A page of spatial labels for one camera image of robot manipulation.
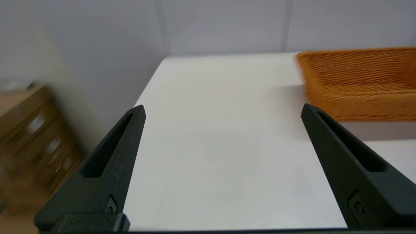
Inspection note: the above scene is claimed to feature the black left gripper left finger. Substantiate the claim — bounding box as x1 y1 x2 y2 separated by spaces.
34 105 146 229

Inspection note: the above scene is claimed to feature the orange wicker basket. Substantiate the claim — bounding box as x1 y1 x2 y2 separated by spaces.
295 47 416 122

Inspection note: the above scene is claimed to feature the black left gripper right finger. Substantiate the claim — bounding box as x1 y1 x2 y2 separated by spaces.
301 103 416 229

